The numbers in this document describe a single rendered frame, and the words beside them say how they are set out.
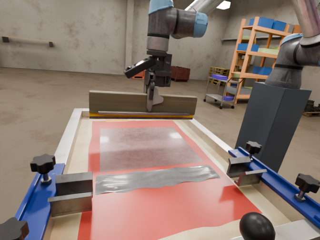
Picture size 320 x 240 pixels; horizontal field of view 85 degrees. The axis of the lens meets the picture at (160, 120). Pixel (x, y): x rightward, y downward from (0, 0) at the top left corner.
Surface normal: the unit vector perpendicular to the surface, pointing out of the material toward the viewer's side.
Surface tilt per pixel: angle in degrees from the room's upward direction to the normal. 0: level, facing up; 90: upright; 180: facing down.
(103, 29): 90
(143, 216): 0
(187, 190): 0
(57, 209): 90
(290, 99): 90
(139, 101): 88
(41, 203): 0
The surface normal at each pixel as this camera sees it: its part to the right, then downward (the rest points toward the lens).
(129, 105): 0.29, 0.33
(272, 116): -0.95, 0.02
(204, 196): 0.11, -0.93
